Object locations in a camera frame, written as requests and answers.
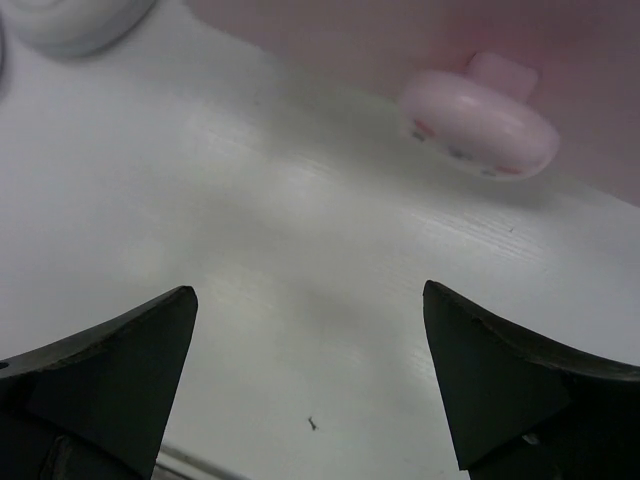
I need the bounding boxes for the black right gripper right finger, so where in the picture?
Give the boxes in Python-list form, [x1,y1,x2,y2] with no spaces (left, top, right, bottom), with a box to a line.
[423,281,639,479]

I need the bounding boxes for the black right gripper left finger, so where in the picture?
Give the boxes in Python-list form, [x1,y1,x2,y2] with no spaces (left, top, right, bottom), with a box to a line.
[1,286,198,479]

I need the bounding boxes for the aluminium rail frame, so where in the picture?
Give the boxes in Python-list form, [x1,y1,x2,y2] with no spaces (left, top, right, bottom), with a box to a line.
[151,443,249,480]

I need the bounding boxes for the white sneaker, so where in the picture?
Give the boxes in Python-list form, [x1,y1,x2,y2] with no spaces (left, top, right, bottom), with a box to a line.
[1,0,156,57]

